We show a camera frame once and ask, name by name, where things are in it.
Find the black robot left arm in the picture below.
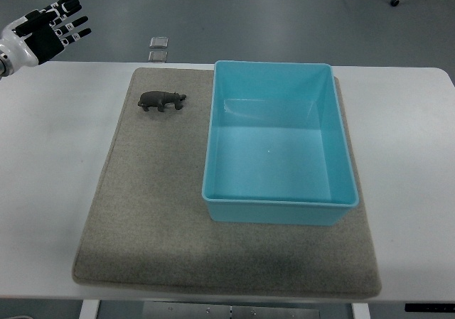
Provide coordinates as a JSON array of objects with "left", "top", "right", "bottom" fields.
[{"left": 0, "top": 58, "right": 11, "bottom": 79}]

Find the brown toy hippo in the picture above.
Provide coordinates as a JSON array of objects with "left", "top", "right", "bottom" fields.
[{"left": 138, "top": 91, "right": 186, "bottom": 112}]

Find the white right table leg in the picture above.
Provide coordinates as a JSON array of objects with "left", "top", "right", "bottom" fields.
[{"left": 351, "top": 303, "right": 371, "bottom": 319}]

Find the lower metal floor plate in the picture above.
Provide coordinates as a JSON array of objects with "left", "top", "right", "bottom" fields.
[{"left": 148, "top": 50, "right": 168, "bottom": 63}]

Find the upper metal floor plate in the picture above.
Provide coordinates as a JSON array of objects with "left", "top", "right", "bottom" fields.
[{"left": 149, "top": 36, "right": 168, "bottom": 48}]

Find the white table leg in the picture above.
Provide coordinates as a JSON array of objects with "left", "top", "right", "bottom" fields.
[
  {"left": 351, "top": 303, "right": 371, "bottom": 319},
  {"left": 78, "top": 300, "right": 100, "bottom": 319}
]

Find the light blue plastic box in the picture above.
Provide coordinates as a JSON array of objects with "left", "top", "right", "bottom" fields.
[{"left": 202, "top": 60, "right": 360, "bottom": 226}]

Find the black white robot left hand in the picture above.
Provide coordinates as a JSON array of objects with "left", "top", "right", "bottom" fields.
[{"left": 1, "top": 0, "right": 91, "bottom": 75}]

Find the grey metal table crossbar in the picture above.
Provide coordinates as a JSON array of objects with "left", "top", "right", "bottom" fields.
[{"left": 141, "top": 301, "right": 321, "bottom": 319}]

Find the white left table leg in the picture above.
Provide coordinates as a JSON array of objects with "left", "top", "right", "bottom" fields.
[{"left": 78, "top": 300, "right": 100, "bottom": 319}]

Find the black table control panel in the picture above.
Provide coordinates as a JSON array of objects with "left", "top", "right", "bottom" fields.
[{"left": 405, "top": 303, "right": 455, "bottom": 313}]

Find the metal floor plate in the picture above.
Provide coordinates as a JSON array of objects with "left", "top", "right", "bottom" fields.
[
  {"left": 148, "top": 50, "right": 168, "bottom": 63},
  {"left": 149, "top": 36, "right": 168, "bottom": 48}
]

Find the beige felt mat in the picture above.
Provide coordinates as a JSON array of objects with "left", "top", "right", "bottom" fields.
[{"left": 73, "top": 68, "right": 382, "bottom": 298}]

